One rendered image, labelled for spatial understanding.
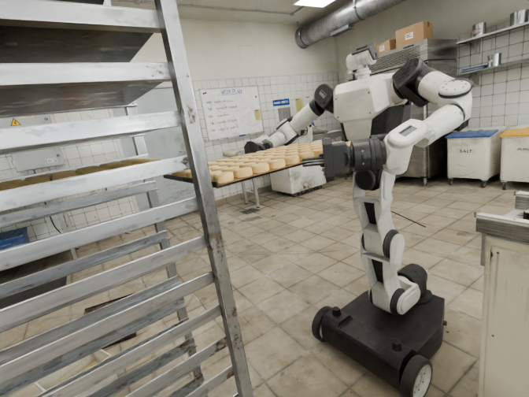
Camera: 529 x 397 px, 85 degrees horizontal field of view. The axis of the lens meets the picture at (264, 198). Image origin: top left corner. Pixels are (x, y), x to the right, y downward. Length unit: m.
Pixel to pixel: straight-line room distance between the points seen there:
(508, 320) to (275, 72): 5.30
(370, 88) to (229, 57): 4.37
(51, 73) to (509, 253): 1.22
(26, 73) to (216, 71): 4.80
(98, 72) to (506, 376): 1.46
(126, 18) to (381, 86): 0.93
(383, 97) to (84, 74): 1.01
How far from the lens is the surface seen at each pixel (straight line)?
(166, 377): 0.78
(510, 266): 1.19
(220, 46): 5.45
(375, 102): 1.27
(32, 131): 0.59
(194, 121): 0.61
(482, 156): 4.85
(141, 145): 1.04
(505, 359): 1.37
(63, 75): 0.60
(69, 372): 2.22
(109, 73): 0.61
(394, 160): 0.85
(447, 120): 0.95
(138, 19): 0.65
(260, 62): 5.78
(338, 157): 0.82
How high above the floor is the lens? 1.29
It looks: 14 degrees down
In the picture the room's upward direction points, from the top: 9 degrees counter-clockwise
